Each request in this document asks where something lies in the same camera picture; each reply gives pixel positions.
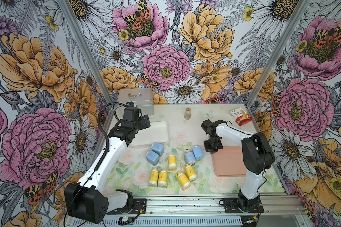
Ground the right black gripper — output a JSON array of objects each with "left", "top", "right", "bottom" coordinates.
[{"left": 204, "top": 135, "right": 223, "bottom": 155}]

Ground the blue sharpener with white nozzle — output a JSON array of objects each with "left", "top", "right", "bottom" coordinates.
[{"left": 185, "top": 149, "right": 196, "bottom": 166}]

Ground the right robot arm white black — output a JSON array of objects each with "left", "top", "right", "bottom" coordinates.
[{"left": 201, "top": 119, "right": 275, "bottom": 213}]

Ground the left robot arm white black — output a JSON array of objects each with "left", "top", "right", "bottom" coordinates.
[{"left": 64, "top": 102, "right": 151, "bottom": 224}]

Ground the red white cardboard box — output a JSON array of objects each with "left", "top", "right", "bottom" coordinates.
[{"left": 230, "top": 107, "right": 252, "bottom": 126}]

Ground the pink rectangular tray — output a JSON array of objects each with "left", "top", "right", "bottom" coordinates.
[{"left": 211, "top": 146, "right": 247, "bottom": 177}]

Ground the white rectangular tray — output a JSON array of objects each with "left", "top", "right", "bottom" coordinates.
[{"left": 130, "top": 121, "right": 170, "bottom": 148}]

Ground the yellow sharpener right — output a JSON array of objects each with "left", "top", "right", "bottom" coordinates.
[{"left": 185, "top": 164, "right": 197, "bottom": 182}]

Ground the yellow sharpener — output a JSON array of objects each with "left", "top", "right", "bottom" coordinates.
[
  {"left": 168, "top": 153, "right": 177, "bottom": 171},
  {"left": 158, "top": 169, "right": 168, "bottom": 187},
  {"left": 185, "top": 164, "right": 197, "bottom": 182},
  {"left": 148, "top": 168, "right": 159, "bottom": 187},
  {"left": 175, "top": 172, "right": 191, "bottom": 190}
]

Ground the silver aluminium first aid case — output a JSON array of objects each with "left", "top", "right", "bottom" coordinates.
[{"left": 117, "top": 88, "right": 154, "bottom": 115}]

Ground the small glass bottle brown cap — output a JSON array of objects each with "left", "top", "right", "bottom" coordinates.
[{"left": 184, "top": 108, "right": 191, "bottom": 120}]

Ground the yellow sharpener centre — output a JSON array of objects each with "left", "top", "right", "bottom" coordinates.
[{"left": 168, "top": 153, "right": 177, "bottom": 171}]

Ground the yellow sharpener lower middle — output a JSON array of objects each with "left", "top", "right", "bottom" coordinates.
[{"left": 175, "top": 172, "right": 191, "bottom": 190}]

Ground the yellow sharpener far left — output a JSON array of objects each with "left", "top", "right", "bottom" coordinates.
[{"left": 148, "top": 168, "right": 159, "bottom": 187}]

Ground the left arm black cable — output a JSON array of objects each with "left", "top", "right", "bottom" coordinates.
[{"left": 63, "top": 102, "right": 128, "bottom": 227}]

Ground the left aluminium corner post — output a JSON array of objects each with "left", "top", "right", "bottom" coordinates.
[{"left": 58, "top": 1, "right": 114, "bottom": 103}]

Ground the aluminium corner post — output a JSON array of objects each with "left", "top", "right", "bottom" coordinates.
[
  {"left": 58, "top": 1, "right": 114, "bottom": 103},
  {"left": 245, "top": 1, "right": 310, "bottom": 108}
]

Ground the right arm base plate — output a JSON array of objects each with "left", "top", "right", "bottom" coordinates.
[{"left": 219, "top": 197, "right": 264, "bottom": 214}]

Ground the aluminium front rail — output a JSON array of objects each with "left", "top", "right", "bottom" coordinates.
[{"left": 104, "top": 194, "right": 307, "bottom": 221}]

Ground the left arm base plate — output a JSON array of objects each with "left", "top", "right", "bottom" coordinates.
[{"left": 107, "top": 198, "right": 147, "bottom": 215}]

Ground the white vented cable duct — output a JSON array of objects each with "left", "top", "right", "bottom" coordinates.
[{"left": 69, "top": 215, "right": 243, "bottom": 227}]

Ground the right aluminium corner post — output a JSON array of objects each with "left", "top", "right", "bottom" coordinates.
[{"left": 245, "top": 1, "right": 310, "bottom": 108}]

